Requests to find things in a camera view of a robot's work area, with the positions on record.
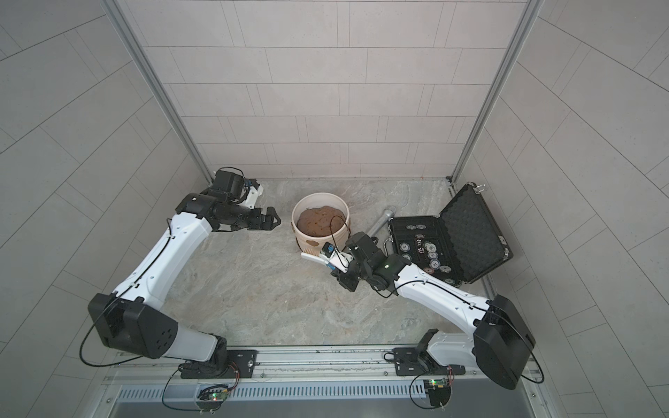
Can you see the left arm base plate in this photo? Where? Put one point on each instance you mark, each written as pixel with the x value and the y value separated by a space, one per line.
pixel 236 363

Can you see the right green circuit board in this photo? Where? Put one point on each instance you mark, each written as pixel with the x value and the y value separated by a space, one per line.
pixel 438 392

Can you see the cream ceramic pot with soil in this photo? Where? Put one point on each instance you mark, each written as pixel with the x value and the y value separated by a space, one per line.
pixel 320 218

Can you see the left green circuit board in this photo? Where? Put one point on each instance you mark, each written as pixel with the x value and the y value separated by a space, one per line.
pixel 213 394

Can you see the open black foam-lined case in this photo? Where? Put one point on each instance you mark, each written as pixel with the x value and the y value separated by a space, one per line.
pixel 460 245

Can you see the grey metal cylinder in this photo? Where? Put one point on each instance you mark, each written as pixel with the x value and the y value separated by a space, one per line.
pixel 387 215

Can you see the aluminium rail frame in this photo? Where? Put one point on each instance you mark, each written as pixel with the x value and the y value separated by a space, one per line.
pixel 284 361

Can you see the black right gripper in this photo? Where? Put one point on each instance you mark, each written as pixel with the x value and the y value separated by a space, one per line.
pixel 343 280

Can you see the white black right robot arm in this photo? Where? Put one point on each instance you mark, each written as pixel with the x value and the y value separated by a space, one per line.
pixel 498 341

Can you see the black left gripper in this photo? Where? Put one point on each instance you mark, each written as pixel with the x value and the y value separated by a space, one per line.
pixel 256 219

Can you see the green circuit board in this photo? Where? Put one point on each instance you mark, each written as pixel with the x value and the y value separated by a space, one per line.
pixel 213 394
pixel 438 392

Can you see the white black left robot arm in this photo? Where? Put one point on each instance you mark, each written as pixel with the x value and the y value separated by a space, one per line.
pixel 130 318

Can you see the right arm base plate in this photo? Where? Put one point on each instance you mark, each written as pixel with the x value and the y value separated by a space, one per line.
pixel 412 362

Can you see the blue white scrub brush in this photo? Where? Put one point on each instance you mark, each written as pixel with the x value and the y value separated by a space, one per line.
pixel 322 260

